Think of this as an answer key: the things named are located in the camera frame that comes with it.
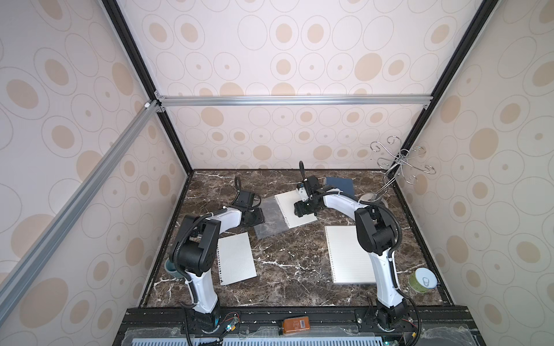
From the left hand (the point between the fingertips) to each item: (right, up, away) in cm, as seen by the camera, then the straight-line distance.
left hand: (267, 216), depth 98 cm
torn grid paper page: (-12, -16, -10) cm, 23 cm away
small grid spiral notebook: (+5, 0, +4) cm, 7 cm away
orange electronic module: (+12, -32, -28) cm, 44 cm away
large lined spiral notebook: (+34, -17, -12) cm, 40 cm away
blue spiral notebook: (+40, +15, +17) cm, 46 cm away
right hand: (+20, +3, +6) cm, 21 cm away
